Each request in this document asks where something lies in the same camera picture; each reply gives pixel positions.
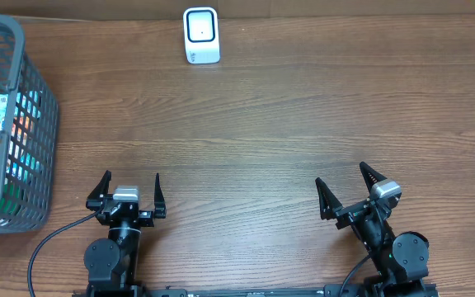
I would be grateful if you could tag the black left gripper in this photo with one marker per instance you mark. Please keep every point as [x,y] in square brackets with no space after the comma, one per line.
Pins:
[145,219]

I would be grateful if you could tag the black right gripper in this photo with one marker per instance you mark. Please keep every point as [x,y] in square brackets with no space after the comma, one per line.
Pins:
[331,206]

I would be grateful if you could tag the teal wet wipes pack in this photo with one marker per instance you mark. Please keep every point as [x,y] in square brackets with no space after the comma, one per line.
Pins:
[31,103]

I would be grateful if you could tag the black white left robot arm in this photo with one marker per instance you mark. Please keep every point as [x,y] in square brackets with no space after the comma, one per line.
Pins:
[112,261]

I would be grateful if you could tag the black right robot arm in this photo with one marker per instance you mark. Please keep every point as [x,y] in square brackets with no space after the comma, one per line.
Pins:
[395,265]

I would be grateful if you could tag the white barcode scanner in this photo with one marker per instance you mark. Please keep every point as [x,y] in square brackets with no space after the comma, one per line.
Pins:
[201,35]

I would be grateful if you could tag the grey plastic mesh basket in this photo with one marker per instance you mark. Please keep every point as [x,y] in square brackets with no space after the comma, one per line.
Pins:
[27,143]

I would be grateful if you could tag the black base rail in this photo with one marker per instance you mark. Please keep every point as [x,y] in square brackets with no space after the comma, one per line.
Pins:
[245,293]

